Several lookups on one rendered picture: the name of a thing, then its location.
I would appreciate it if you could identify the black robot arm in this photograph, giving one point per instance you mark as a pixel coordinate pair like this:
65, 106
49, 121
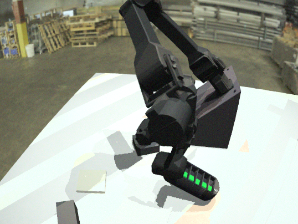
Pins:
173, 104

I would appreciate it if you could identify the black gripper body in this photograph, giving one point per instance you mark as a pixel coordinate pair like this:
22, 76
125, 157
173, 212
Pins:
174, 164

